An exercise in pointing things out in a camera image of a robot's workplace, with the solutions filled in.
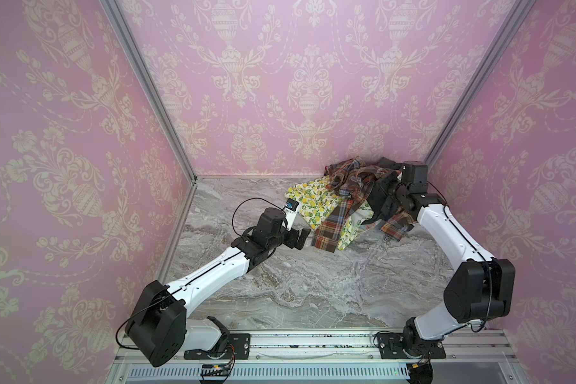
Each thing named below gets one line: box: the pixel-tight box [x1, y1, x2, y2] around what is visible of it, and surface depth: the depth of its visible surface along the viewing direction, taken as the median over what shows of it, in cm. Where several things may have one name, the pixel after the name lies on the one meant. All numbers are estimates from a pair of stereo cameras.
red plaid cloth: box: [310, 156, 415, 253], surface depth 99 cm
